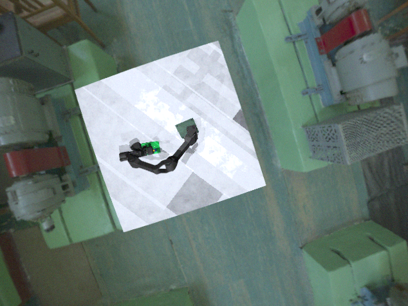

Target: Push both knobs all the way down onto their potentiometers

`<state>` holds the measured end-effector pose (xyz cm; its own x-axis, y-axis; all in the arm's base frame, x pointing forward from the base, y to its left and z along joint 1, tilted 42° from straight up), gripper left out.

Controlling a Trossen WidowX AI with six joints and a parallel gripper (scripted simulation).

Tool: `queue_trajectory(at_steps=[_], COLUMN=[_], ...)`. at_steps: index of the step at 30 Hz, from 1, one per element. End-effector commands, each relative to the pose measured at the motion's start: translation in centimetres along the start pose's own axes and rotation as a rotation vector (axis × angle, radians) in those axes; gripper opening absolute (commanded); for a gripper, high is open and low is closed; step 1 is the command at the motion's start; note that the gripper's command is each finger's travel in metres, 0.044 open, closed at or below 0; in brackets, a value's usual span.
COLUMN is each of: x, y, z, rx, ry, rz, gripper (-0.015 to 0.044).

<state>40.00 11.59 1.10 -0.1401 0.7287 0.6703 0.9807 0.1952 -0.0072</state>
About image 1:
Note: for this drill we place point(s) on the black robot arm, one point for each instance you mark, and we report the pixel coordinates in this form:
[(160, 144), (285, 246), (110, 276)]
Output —
[(170, 163)]

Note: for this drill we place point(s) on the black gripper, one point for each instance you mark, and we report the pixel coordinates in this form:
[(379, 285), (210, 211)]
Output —
[(149, 151)]

